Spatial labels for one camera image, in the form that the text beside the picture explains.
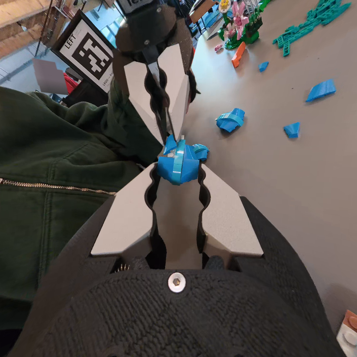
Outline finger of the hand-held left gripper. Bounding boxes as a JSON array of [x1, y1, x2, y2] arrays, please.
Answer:
[[159, 44, 190, 140], [124, 63, 165, 145]]

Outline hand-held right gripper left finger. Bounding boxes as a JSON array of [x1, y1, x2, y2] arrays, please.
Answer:
[[91, 163, 167, 269]]

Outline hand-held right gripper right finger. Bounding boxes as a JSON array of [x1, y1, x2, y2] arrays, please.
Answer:
[[197, 164, 264, 268]]

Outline blue lego petal assembly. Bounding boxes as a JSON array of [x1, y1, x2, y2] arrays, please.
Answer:
[[216, 108, 245, 133], [157, 135, 200, 186]]

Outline person's left forearm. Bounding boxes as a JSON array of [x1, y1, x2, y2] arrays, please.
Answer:
[[100, 79, 168, 169]]

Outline lego flower bouquet model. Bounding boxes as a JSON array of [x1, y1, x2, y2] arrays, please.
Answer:
[[218, 0, 263, 50]]

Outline blue curved lego piece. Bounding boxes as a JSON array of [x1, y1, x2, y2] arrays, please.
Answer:
[[306, 79, 337, 102], [284, 122, 301, 139]]

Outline pile of teal lego pieces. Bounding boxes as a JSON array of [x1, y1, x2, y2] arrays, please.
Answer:
[[272, 0, 351, 57]]

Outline tan and white lego bricks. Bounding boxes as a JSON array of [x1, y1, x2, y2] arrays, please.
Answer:
[[336, 309, 357, 357]]

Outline wooden side table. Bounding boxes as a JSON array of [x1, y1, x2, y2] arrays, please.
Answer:
[[189, 0, 221, 37]]

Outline framed marker tag sign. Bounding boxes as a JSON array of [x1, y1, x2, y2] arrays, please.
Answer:
[[51, 10, 118, 94]]

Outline orange brick separator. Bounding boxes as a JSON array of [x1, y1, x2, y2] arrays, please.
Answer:
[[231, 41, 247, 68]]

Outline person's green zip jacket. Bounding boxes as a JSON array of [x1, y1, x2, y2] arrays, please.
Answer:
[[0, 86, 157, 329]]

